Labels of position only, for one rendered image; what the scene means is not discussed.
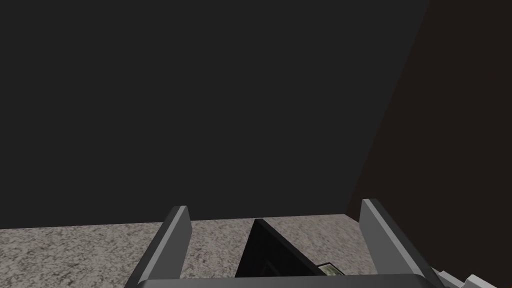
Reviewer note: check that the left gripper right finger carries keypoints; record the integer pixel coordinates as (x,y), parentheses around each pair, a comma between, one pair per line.
(386,244)

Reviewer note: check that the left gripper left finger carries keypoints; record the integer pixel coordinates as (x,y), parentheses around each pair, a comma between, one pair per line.
(170,248)

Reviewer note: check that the small framed picture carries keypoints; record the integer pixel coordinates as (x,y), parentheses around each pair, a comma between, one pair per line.
(331,270)

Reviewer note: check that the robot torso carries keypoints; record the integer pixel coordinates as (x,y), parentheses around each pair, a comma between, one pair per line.
(474,281)

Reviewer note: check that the black angular panel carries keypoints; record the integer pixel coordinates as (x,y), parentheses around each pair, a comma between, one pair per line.
(272,256)

